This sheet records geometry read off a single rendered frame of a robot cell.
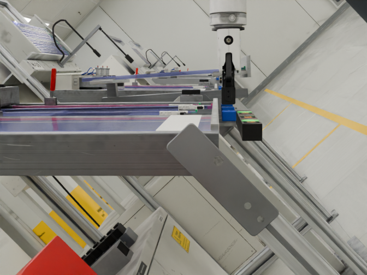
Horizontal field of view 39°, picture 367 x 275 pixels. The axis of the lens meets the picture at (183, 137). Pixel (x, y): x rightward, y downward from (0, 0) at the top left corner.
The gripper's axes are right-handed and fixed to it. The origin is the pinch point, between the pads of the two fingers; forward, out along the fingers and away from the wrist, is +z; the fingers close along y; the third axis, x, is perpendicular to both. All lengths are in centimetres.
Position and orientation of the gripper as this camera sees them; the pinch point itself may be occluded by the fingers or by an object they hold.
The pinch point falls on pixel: (228, 95)
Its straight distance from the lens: 119.6
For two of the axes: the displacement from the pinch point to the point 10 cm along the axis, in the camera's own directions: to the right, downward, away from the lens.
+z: 0.2, 9.9, 1.3
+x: -10.0, 0.1, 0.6
